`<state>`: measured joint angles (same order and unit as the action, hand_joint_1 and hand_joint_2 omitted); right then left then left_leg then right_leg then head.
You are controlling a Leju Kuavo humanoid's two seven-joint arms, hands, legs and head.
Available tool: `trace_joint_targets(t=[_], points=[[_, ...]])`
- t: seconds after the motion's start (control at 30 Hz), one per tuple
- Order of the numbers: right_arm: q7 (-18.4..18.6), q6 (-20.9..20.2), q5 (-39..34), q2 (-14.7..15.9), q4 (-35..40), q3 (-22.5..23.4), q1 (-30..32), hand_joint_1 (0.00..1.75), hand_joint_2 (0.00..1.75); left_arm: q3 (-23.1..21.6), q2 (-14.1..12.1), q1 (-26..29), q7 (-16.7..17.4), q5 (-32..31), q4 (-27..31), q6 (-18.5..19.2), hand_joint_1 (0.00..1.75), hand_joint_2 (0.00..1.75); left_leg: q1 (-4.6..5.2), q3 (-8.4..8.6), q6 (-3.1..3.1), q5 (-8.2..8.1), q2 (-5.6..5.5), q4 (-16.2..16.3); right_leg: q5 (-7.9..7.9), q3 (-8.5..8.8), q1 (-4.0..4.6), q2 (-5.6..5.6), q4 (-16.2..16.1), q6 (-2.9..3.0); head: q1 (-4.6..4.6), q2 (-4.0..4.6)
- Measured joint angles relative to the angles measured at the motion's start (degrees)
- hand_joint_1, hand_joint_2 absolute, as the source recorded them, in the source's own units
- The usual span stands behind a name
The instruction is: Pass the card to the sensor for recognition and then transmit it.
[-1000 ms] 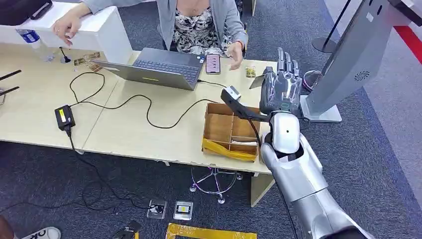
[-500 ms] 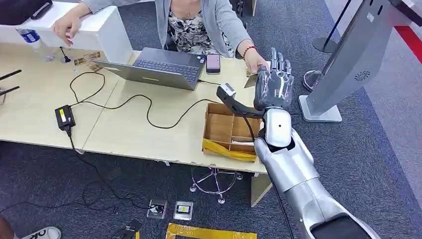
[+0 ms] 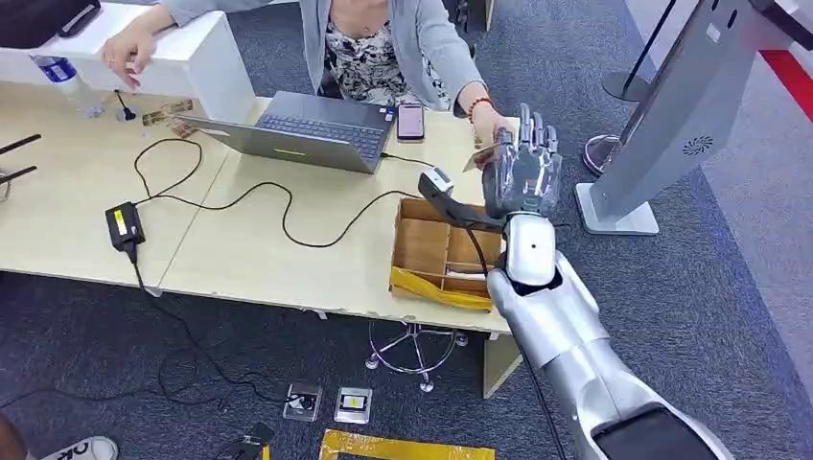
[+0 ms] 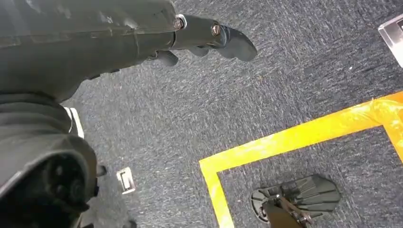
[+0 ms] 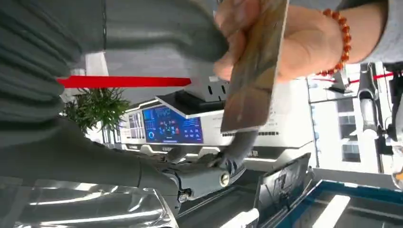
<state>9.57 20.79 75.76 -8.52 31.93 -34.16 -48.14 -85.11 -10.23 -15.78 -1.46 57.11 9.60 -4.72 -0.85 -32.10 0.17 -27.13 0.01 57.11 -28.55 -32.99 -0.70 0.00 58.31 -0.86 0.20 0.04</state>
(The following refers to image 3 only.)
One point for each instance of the round chrome base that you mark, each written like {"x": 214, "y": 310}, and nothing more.
{"x": 597, "y": 155}

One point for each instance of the small black antenna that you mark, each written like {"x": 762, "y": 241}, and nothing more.
{"x": 126, "y": 114}

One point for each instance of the yellow floor tape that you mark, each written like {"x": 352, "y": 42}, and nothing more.
{"x": 406, "y": 448}

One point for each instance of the white cabinet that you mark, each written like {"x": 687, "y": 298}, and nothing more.
{"x": 206, "y": 70}

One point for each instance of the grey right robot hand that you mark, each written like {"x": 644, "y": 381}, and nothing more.
{"x": 524, "y": 178}

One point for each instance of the person's left hand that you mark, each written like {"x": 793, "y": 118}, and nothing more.
{"x": 489, "y": 124}

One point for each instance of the white shoe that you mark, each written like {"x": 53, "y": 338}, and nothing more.
{"x": 82, "y": 449}

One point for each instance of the beige card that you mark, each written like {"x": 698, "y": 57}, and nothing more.
{"x": 479, "y": 157}

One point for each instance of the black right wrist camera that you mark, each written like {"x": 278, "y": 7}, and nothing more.
{"x": 444, "y": 197}

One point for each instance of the brown printed card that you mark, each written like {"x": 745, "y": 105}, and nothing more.
{"x": 166, "y": 112}
{"x": 185, "y": 130}

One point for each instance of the floor socket with yellow label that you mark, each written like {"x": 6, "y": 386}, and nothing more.
{"x": 353, "y": 406}

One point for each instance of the white card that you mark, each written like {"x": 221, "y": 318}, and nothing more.
{"x": 464, "y": 274}

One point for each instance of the black smartphone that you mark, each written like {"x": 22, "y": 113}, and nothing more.
{"x": 411, "y": 122}

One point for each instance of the clear water bottle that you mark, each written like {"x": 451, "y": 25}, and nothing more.
{"x": 57, "y": 68}

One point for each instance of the black floor device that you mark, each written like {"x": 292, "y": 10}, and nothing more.
{"x": 251, "y": 441}

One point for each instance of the person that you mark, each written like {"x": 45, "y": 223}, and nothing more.
{"x": 368, "y": 63}

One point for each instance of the grey kiosk stand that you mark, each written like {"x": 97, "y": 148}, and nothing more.
{"x": 679, "y": 101}

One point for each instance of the floor socket with plug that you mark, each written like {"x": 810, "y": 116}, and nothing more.
{"x": 303, "y": 402}

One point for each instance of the chrome stool base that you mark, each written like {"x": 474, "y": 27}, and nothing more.
{"x": 414, "y": 343}

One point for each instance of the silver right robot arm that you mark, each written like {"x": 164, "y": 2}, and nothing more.
{"x": 571, "y": 330}

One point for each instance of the black power adapter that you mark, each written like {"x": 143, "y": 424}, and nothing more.
{"x": 124, "y": 226}

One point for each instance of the person's right hand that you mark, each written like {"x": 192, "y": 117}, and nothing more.
{"x": 130, "y": 51}

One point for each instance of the wooden card box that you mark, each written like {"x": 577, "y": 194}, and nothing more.
{"x": 416, "y": 244}

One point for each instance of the black stanchion post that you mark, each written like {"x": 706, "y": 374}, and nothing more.
{"x": 624, "y": 86}

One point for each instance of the grey laptop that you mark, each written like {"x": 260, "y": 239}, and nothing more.
{"x": 314, "y": 136}

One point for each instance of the black bag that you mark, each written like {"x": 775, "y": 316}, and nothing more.
{"x": 32, "y": 19}

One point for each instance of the black rod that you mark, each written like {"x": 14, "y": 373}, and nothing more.
{"x": 18, "y": 174}
{"x": 20, "y": 144}

